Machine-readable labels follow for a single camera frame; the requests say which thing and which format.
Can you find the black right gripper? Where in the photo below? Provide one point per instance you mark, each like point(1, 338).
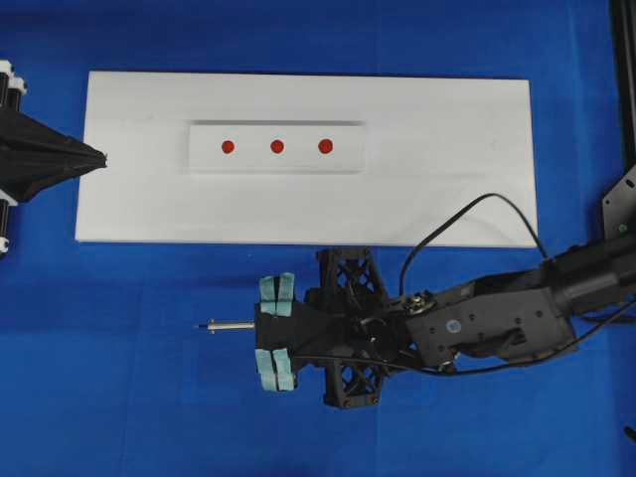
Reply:
point(363, 346)

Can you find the red handled soldering iron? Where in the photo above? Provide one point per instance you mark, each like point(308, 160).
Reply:
point(214, 327)

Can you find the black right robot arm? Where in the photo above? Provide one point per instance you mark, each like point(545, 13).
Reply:
point(521, 318)

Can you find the white foam board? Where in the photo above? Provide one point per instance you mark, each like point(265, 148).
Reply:
point(229, 158)

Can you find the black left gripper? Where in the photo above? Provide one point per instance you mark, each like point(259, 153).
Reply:
point(34, 157)

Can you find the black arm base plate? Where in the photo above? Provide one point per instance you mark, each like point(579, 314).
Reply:
point(619, 207)

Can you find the black aluminium frame post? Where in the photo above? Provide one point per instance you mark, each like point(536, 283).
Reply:
point(622, 13)

